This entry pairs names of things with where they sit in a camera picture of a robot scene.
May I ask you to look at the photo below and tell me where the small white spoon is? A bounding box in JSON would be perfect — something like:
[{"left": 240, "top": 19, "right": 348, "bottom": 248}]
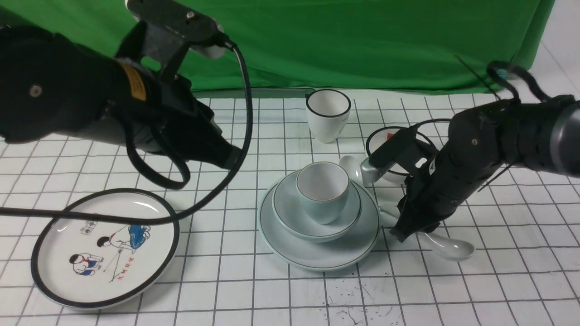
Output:
[{"left": 339, "top": 155, "right": 364, "bottom": 186}]

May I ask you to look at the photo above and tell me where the black camera cable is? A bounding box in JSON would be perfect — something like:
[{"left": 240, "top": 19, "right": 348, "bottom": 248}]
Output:
[{"left": 0, "top": 38, "right": 254, "bottom": 226}]

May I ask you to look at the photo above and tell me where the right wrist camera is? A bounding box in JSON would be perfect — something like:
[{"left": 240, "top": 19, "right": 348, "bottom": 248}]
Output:
[{"left": 360, "top": 127, "right": 438, "bottom": 185}]

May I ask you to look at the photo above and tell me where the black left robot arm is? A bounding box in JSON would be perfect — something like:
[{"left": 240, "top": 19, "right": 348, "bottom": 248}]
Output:
[{"left": 1, "top": 25, "right": 241, "bottom": 170}]

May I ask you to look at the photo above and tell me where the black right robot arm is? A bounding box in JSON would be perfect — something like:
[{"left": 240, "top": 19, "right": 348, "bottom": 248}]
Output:
[{"left": 390, "top": 60, "right": 580, "bottom": 243}]

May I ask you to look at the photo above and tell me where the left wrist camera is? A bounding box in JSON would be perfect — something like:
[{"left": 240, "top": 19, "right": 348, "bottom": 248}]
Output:
[{"left": 125, "top": 0, "right": 226, "bottom": 59}]

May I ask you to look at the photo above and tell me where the green backdrop cloth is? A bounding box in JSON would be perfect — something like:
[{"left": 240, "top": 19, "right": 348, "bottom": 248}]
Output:
[{"left": 0, "top": 0, "right": 556, "bottom": 96}]

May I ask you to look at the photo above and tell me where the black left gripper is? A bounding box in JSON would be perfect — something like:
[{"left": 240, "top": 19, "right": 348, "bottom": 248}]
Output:
[{"left": 113, "top": 58, "right": 241, "bottom": 170}]

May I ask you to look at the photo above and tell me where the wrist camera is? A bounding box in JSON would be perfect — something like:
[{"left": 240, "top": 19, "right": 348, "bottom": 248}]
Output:
[
  {"left": 360, "top": 127, "right": 438, "bottom": 185},
  {"left": 125, "top": 0, "right": 226, "bottom": 59}
]

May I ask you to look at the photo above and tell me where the light blue plate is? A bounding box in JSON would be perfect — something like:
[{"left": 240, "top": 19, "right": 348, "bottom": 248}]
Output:
[{"left": 256, "top": 179, "right": 381, "bottom": 272}]

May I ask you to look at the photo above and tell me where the white ceramic spoon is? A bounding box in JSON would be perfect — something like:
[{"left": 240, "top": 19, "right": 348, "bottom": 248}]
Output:
[{"left": 380, "top": 209, "right": 475, "bottom": 262}]

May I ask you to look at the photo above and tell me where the white cartoon plate black rim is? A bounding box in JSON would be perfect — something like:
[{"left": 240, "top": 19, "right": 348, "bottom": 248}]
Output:
[{"left": 31, "top": 188, "right": 180, "bottom": 310}]

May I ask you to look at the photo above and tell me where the white bowl black rim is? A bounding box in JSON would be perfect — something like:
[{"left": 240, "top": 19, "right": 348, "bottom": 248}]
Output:
[{"left": 365, "top": 126, "right": 409, "bottom": 184}]

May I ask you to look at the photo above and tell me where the white grid table mat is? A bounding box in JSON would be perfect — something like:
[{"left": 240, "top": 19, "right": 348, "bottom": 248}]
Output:
[{"left": 1, "top": 91, "right": 579, "bottom": 326}]

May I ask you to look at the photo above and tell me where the light blue cup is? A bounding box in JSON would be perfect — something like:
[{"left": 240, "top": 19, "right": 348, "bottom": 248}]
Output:
[{"left": 295, "top": 161, "right": 351, "bottom": 225}]

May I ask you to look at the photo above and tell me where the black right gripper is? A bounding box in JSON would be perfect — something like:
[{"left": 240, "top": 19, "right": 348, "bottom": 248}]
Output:
[{"left": 390, "top": 150, "right": 492, "bottom": 243}]

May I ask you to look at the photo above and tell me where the light blue bowl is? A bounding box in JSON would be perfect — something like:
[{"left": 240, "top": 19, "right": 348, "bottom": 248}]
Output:
[{"left": 272, "top": 171, "right": 361, "bottom": 243}]

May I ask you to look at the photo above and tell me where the white cup black rim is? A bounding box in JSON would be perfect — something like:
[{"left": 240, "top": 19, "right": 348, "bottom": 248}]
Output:
[{"left": 306, "top": 89, "right": 352, "bottom": 143}]

